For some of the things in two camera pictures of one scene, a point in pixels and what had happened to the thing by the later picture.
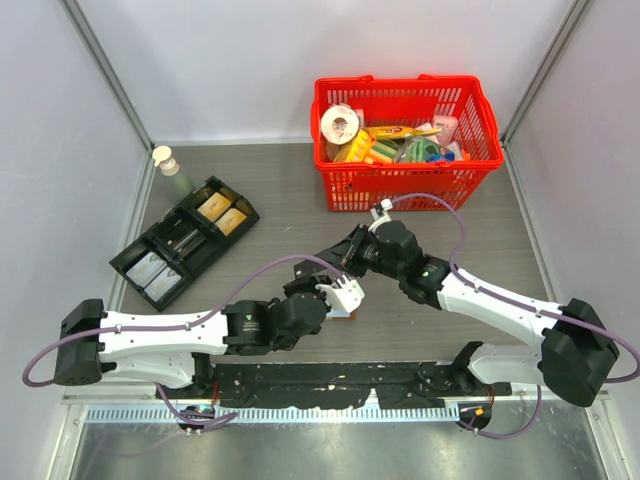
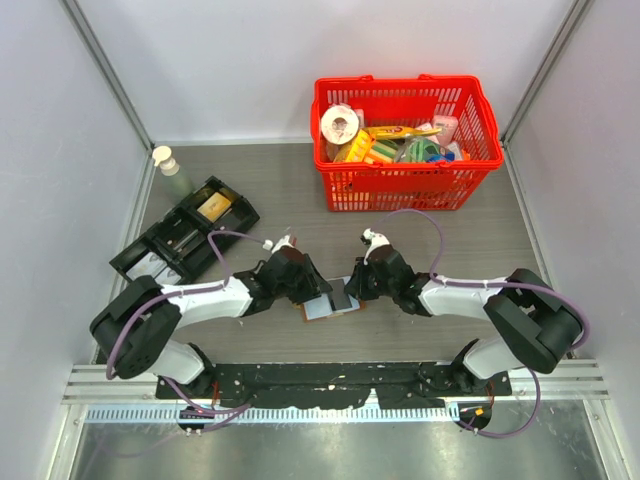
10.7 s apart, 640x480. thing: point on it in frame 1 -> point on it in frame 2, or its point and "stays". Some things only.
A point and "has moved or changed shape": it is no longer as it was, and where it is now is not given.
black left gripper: (307, 282) -> (314, 283)
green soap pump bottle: (178, 190) stays
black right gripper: (345, 253) -> (357, 286)
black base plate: (400, 385) stays
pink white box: (448, 125) stays
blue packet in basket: (447, 157) stays
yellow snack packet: (379, 132) stays
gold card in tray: (214, 207) stays
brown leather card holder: (353, 316) has moved or changed shape
